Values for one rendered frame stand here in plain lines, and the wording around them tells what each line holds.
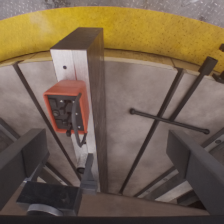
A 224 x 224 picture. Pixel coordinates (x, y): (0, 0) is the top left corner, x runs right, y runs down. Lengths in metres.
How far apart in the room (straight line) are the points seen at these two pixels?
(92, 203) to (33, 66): 0.92
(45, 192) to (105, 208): 0.58
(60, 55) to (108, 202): 0.76
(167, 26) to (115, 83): 0.54
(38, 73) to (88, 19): 0.52
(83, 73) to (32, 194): 0.43
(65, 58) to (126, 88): 0.55
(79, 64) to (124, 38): 0.70
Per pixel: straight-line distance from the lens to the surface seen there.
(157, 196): 2.03
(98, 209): 0.96
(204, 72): 1.05
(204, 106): 1.25
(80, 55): 0.61
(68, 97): 0.57
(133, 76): 1.03
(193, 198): 1.71
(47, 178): 2.09
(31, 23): 1.45
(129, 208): 0.97
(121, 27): 1.26
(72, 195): 0.39
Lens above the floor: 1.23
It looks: 50 degrees down
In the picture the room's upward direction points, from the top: 170 degrees counter-clockwise
